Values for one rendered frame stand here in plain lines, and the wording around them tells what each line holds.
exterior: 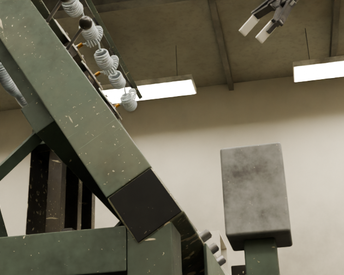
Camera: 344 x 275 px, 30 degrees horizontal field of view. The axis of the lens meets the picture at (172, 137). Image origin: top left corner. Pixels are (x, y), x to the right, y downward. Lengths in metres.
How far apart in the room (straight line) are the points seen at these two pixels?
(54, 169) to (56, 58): 1.73
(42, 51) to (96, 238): 0.46
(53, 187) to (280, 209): 2.03
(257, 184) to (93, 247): 0.34
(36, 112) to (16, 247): 0.33
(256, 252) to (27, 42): 0.71
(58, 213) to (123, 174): 1.80
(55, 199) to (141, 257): 1.90
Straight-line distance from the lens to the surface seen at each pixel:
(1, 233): 2.49
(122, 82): 2.89
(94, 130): 1.35
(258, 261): 1.23
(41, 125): 1.48
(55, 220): 3.07
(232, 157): 1.26
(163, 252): 1.23
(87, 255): 1.27
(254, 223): 1.21
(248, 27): 2.18
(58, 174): 3.14
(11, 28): 1.57
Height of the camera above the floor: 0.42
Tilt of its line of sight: 25 degrees up
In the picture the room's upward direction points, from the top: 2 degrees counter-clockwise
